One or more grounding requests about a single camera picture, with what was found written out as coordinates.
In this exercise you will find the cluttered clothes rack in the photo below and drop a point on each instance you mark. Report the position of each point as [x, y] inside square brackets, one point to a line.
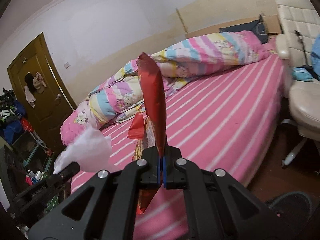
[16, 130]

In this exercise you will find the cream office chair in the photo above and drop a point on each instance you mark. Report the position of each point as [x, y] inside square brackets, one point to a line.
[299, 21]

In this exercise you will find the white tissue paper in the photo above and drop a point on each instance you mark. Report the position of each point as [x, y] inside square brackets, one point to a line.
[91, 150]

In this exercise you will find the round blue trash bin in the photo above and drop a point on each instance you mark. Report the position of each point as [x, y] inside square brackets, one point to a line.
[294, 208]

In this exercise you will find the pink pillow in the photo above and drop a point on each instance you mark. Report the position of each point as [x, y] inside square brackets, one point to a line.
[80, 119]

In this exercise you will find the pink striped bed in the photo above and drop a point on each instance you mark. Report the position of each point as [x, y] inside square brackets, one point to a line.
[219, 121]

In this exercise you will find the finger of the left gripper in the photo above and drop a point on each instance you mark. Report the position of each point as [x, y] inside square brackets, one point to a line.
[40, 193]

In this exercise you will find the blue clothing on chair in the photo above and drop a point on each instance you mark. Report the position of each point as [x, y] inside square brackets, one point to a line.
[310, 70]

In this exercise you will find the colourful cartoon quilt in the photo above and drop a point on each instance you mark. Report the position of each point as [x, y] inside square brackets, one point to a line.
[118, 98]

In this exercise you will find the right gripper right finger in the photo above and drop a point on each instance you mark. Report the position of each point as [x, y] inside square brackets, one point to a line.
[217, 206]

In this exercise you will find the brown wooden door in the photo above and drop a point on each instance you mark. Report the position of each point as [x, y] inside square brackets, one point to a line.
[54, 105]

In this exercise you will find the dark blue pillow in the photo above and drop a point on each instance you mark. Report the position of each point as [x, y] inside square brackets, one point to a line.
[257, 27]

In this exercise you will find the red walnut snack bag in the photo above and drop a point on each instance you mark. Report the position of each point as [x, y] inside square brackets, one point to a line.
[149, 130]

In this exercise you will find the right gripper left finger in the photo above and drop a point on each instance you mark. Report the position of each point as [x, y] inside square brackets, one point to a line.
[104, 207]

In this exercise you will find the clothes hanging on door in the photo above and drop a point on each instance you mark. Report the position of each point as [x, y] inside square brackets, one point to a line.
[33, 84]

